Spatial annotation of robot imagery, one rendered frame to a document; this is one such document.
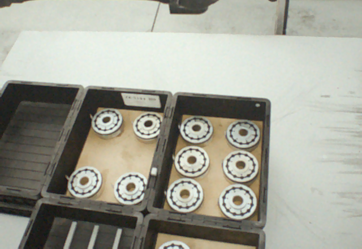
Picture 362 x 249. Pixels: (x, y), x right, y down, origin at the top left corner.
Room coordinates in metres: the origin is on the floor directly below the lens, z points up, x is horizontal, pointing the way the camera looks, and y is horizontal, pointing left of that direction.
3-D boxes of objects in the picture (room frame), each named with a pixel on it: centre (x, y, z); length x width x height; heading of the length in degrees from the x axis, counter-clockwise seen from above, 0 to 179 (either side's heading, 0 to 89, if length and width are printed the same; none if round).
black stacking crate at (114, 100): (0.60, 0.21, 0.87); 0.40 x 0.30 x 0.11; 162
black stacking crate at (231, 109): (0.51, -0.08, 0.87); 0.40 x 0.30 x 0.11; 162
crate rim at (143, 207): (0.60, 0.21, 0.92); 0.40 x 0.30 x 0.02; 162
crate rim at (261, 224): (0.51, -0.08, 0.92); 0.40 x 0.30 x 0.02; 162
